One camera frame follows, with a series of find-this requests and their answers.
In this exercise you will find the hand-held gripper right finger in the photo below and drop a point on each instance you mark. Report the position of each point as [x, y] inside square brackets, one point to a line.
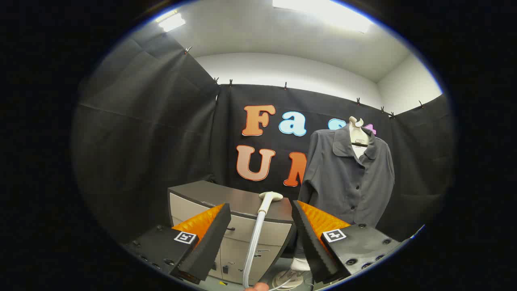
[313, 250]

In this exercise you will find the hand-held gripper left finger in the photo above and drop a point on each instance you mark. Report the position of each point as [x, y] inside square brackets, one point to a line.
[210, 246]

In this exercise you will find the white garment steamer base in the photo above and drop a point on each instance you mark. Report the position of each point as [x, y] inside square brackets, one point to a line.
[299, 264]

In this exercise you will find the white garment steamer head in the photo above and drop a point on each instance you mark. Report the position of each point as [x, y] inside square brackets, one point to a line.
[266, 200]

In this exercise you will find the grey button shirt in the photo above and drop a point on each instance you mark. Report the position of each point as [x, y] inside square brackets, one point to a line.
[343, 182]

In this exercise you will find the cream clothes hanger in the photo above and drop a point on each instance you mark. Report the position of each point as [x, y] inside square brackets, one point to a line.
[356, 131]

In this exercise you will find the grey cabinet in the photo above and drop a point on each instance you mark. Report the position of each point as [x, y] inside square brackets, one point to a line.
[226, 196]

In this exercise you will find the white inner cloth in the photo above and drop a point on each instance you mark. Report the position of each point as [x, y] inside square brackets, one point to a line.
[358, 150]

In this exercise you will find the black backdrop cloth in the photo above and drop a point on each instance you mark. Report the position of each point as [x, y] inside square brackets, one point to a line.
[133, 141]

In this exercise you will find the row of black clips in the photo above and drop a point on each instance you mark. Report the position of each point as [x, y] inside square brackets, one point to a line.
[285, 85]

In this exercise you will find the small ceiling light panel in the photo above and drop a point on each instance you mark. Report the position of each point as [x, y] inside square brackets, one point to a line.
[171, 22]

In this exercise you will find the large ceiling light panel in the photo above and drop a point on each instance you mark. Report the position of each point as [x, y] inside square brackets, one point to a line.
[323, 12]

